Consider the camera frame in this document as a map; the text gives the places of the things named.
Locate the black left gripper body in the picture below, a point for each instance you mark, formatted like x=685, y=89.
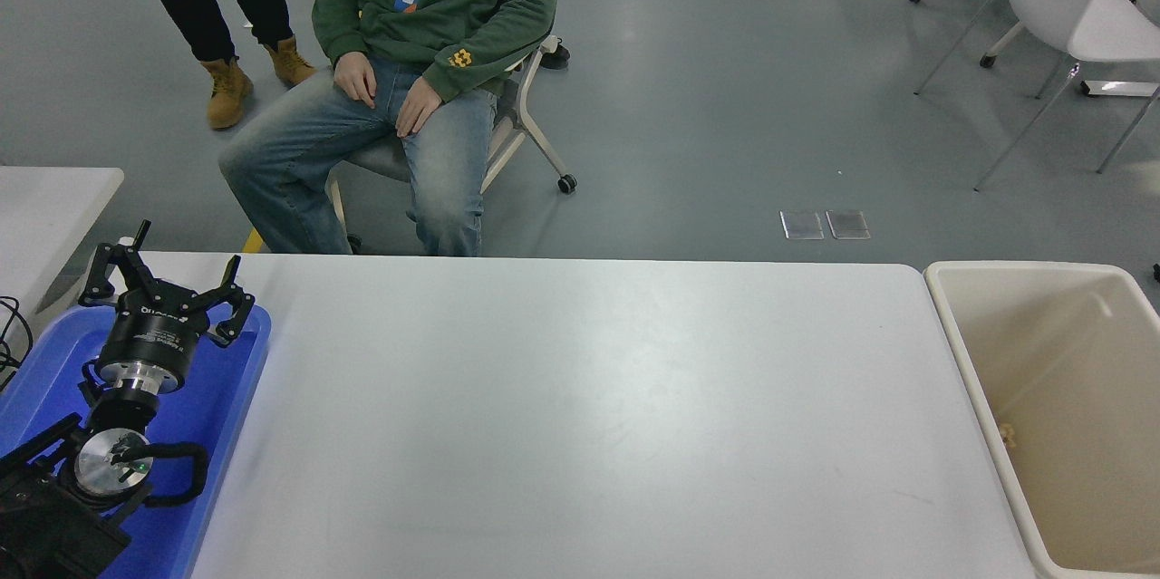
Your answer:
x=149, y=339

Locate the metal floor plate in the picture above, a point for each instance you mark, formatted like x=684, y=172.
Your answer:
x=848, y=224
x=802, y=225

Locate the blue plastic tray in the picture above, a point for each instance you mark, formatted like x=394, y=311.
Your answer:
x=227, y=398

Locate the person's left hand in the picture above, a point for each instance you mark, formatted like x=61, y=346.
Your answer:
x=417, y=108

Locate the white table foot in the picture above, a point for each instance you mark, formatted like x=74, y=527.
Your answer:
x=1119, y=88

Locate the person's right hand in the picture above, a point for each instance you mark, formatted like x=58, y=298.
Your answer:
x=355, y=79

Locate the grey office chair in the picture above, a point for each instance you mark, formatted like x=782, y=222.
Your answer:
x=521, y=121

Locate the white side table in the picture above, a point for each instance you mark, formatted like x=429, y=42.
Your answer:
x=45, y=217

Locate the large pale plastic bin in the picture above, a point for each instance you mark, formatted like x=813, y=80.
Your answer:
x=1069, y=380

